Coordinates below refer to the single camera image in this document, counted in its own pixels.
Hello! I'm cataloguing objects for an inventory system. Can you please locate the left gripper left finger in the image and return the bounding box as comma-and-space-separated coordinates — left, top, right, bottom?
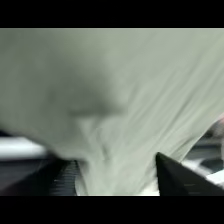
6, 159, 81, 197

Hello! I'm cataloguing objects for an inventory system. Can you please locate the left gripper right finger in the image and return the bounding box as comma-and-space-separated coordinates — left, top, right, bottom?
155, 151, 224, 197

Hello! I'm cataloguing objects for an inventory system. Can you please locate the pale green shirt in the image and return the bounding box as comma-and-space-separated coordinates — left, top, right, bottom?
0, 28, 224, 197

